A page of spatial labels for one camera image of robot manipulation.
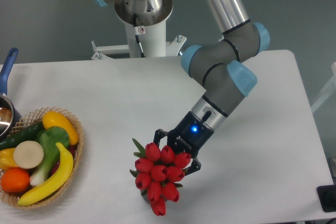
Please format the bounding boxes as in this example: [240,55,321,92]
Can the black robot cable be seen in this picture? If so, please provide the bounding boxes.
[132,13,146,58]

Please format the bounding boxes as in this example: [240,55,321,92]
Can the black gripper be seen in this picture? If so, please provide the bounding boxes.
[153,111,214,177]

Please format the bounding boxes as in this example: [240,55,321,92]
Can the white left table clamp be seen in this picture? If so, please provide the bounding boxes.
[91,40,129,60]

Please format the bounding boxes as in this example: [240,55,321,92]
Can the dark grey ribbed vase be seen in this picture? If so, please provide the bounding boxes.
[140,189,151,204]

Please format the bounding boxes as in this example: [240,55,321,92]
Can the beige round toy disc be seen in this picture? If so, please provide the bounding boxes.
[13,141,44,169]

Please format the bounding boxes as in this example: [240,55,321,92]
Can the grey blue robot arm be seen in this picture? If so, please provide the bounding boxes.
[95,0,270,175]

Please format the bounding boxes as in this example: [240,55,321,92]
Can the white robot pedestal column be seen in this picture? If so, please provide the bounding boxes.
[115,0,173,58]

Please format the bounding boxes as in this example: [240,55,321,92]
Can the black device at edge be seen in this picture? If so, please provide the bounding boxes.
[317,185,335,212]

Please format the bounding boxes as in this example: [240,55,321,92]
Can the woven wicker basket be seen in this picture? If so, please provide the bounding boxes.
[1,107,84,209]

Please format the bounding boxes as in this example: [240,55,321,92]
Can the yellow toy bell pepper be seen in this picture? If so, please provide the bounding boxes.
[0,148,19,170]

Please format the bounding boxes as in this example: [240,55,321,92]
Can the red toy fruit in basket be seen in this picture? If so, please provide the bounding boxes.
[50,145,77,176]

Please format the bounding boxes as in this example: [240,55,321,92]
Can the orange toy fruit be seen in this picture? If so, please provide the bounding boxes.
[1,168,30,193]

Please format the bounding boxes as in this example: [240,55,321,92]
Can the yellow toy banana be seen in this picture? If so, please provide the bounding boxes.
[17,142,74,206]

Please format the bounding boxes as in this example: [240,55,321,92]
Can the white table clamp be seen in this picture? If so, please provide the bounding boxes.
[91,40,129,60]
[166,35,187,56]

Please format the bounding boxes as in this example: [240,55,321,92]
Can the red tulip bouquet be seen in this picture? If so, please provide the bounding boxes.
[130,139,191,216]

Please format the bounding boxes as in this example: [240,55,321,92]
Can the green toy cucumber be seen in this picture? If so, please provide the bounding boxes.
[1,121,45,151]

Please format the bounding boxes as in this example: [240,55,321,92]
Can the green toy bok choy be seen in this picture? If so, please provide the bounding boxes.
[30,126,69,187]

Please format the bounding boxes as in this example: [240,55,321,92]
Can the white frame at right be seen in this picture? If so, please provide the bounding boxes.
[310,62,335,113]

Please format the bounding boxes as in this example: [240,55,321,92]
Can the blue handled saucepan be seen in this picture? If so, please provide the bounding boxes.
[1,48,21,141]

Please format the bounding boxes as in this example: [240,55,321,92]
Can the white middle table clamp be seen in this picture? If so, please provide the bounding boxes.
[166,35,187,56]

